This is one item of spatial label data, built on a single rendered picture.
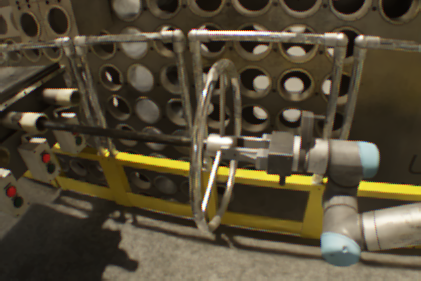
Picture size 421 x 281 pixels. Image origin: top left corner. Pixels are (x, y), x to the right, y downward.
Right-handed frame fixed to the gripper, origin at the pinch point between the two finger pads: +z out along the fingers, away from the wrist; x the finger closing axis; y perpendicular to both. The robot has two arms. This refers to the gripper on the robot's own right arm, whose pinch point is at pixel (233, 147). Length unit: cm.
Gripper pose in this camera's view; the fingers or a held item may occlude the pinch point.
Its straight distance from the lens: 61.7
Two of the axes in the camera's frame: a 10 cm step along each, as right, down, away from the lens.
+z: -9.6, -0.8, 2.7
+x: 2.8, -3.0, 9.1
